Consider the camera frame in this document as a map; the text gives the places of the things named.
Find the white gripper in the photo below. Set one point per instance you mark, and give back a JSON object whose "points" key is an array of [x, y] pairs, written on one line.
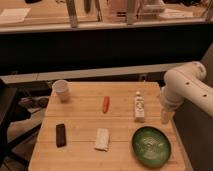
{"points": [[166, 115]]}

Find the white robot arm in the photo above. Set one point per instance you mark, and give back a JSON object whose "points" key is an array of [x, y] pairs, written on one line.
{"points": [[185, 82]]}

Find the green ceramic bowl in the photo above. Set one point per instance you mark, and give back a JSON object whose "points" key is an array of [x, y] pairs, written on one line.
{"points": [[151, 147]]}

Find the white tube bottle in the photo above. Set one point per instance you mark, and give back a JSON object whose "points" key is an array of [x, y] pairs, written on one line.
{"points": [[139, 113]]}

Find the orange carrot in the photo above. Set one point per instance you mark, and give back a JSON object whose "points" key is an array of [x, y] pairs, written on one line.
{"points": [[106, 103]]}

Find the wooden table board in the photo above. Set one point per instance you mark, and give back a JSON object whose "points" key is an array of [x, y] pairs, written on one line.
{"points": [[93, 130]]}

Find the white folded cloth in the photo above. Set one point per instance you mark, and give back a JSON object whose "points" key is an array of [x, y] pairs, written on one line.
{"points": [[102, 139]]}

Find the black rectangular block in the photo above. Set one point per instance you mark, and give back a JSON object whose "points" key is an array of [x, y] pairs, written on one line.
{"points": [[60, 135]]}

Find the black chair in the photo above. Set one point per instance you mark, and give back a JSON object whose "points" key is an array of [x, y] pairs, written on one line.
{"points": [[12, 111]]}

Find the white paper sheet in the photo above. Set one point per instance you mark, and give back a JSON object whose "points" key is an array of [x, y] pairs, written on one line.
{"points": [[16, 15]]}

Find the metal frame post right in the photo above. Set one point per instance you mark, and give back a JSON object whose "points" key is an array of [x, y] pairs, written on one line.
{"points": [[130, 11]]}

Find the metal frame post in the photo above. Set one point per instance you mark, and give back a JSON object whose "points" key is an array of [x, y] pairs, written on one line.
{"points": [[72, 13], [130, 11]]}

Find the metal frame post left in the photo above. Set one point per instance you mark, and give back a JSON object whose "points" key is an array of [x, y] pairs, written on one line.
{"points": [[72, 13]]}

